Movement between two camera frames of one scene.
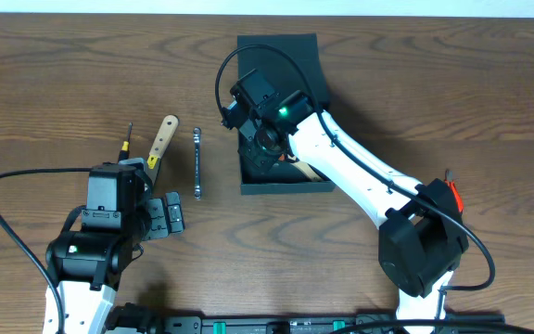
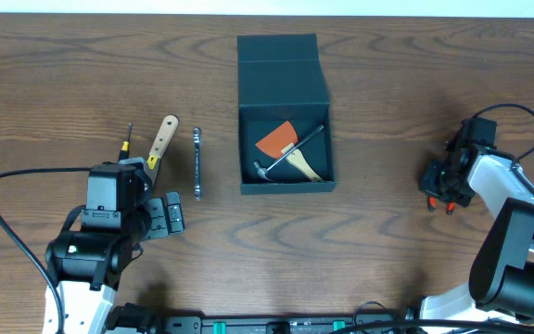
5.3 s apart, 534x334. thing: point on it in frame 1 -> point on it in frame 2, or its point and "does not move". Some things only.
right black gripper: (249, 154) -> (428, 186)
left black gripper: (157, 218) does not move
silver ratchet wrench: (197, 188) does not move
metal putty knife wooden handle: (163, 138) does not move
